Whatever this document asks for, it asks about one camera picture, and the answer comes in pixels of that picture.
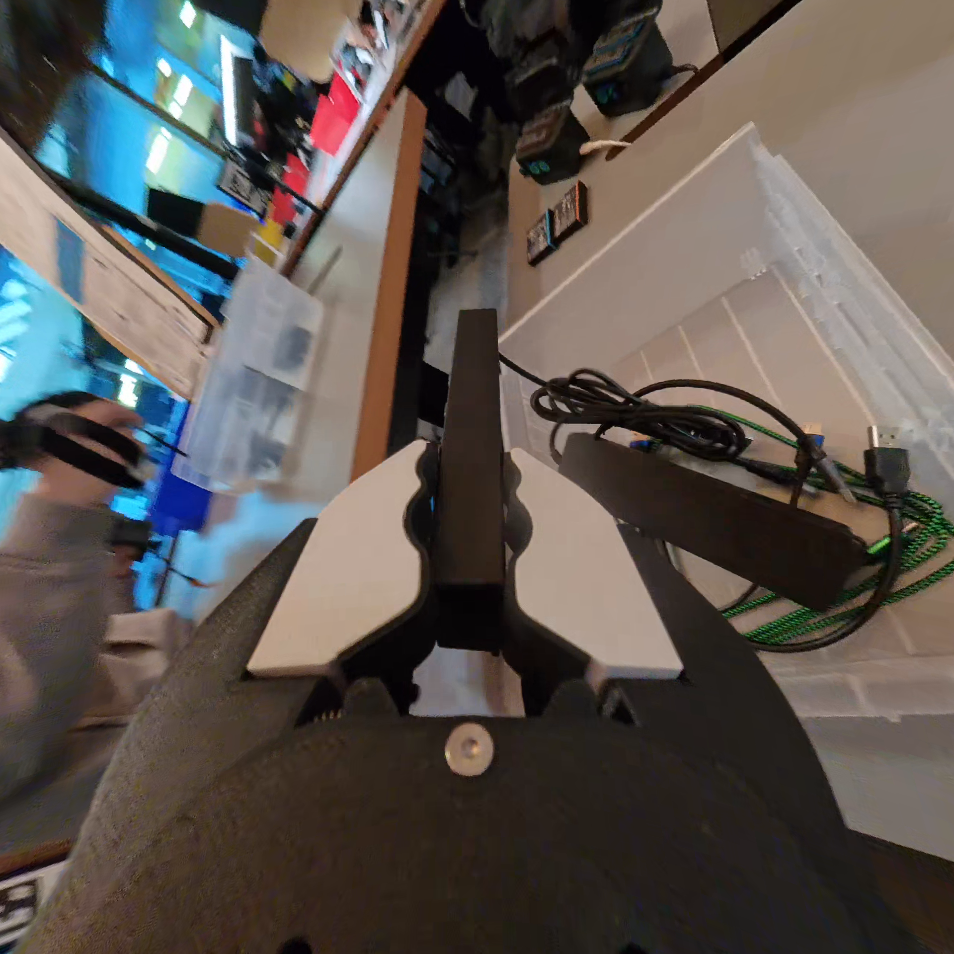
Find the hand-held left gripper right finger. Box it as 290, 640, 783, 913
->
505, 449, 684, 683

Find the clear plastic storage bin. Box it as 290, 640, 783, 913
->
498, 123, 954, 866

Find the black coiled cable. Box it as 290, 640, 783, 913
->
498, 354, 821, 478

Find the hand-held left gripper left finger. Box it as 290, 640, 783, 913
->
246, 440, 441, 679

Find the black usb plug cable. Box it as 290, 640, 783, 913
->
667, 423, 916, 655

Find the black usb hub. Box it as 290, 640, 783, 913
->
434, 309, 508, 655
559, 432, 875, 612

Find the green braided cable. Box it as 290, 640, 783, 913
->
686, 406, 954, 648

